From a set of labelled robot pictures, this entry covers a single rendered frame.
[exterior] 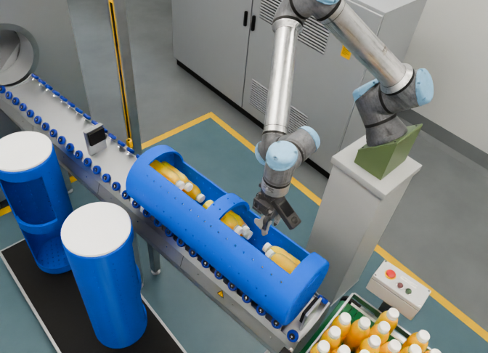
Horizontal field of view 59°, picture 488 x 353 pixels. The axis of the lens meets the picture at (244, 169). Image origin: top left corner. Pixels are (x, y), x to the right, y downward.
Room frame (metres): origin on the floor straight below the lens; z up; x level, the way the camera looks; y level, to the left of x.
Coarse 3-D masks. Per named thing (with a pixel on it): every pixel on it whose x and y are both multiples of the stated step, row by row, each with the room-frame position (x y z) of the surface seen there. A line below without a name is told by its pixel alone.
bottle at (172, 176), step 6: (156, 162) 1.31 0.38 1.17; (156, 168) 1.28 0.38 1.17; (162, 168) 1.28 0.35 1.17; (168, 168) 1.30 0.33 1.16; (162, 174) 1.25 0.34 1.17; (168, 174) 1.25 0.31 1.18; (174, 174) 1.25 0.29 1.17; (168, 180) 1.23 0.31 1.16; (174, 180) 1.23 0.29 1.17; (180, 180) 1.24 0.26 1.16
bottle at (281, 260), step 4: (272, 256) 0.91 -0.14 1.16; (276, 256) 0.91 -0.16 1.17; (280, 256) 0.91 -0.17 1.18; (284, 256) 0.91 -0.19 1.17; (272, 260) 0.89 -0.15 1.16; (276, 260) 0.89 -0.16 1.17; (280, 260) 0.89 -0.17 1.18; (284, 260) 0.89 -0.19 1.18; (288, 260) 0.90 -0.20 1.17; (280, 264) 0.88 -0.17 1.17; (284, 264) 0.87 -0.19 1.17; (288, 264) 0.88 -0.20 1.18; (292, 264) 0.88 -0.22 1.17; (296, 264) 0.89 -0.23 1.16; (284, 268) 0.86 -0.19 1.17; (288, 268) 0.86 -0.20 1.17; (292, 268) 0.86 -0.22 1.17; (288, 272) 0.85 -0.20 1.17
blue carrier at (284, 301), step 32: (160, 160) 1.37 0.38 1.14; (128, 192) 1.21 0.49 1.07; (160, 192) 1.13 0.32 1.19; (224, 192) 1.24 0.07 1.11; (192, 224) 1.00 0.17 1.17; (224, 224) 0.98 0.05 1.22; (224, 256) 0.89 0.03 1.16; (256, 256) 0.87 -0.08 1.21; (320, 256) 0.91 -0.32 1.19; (256, 288) 0.79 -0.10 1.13; (288, 288) 0.76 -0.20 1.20; (288, 320) 0.73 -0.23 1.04
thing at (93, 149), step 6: (96, 126) 1.60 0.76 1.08; (102, 126) 1.62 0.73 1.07; (84, 132) 1.55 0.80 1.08; (90, 132) 1.56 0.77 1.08; (96, 132) 1.57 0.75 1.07; (102, 132) 1.60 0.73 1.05; (90, 138) 1.54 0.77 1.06; (96, 138) 1.56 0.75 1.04; (102, 138) 1.59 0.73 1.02; (90, 144) 1.54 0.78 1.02; (96, 144) 1.57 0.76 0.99; (102, 144) 1.60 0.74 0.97; (90, 150) 1.54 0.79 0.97; (96, 150) 1.57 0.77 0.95
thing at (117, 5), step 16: (112, 0) 1.91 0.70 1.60; (112, 16) 1.92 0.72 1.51; (112, 32) 1.93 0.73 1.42; (128, 32) 1.95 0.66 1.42; (128, 48) 1.94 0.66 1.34; (128, 64) 1.93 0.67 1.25; (128, 80) 1.92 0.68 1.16; (128, 96) 1.91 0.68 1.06; (128, 112) 1.91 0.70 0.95; (128, 128) 1.92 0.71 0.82
